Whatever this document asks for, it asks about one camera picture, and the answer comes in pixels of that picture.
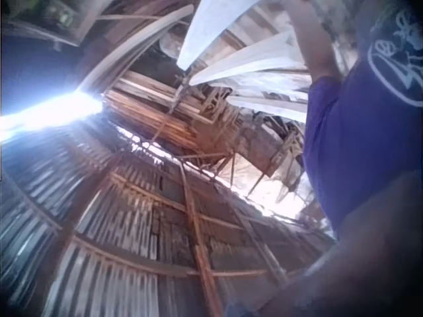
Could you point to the bundle of pale wooden slats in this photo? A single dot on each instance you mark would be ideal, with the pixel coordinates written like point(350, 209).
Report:
point(132, 43)

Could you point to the wooden pole ladder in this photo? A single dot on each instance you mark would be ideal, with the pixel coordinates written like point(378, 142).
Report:
point(202, 247)

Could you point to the narrow white wooden plank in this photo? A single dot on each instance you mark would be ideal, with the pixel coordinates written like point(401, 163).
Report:
point(274, 106)

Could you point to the long white wooden plank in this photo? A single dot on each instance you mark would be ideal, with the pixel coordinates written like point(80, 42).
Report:
point(257, 62)

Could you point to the wide white wooden plank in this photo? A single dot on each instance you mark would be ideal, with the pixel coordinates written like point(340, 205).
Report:
point(211, 29)

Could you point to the stack of brown wooden planks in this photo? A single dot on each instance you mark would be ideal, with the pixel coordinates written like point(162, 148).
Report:
point(148, 109)

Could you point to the rough wooden workbench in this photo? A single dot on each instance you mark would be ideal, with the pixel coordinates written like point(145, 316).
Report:
point(261, 148)

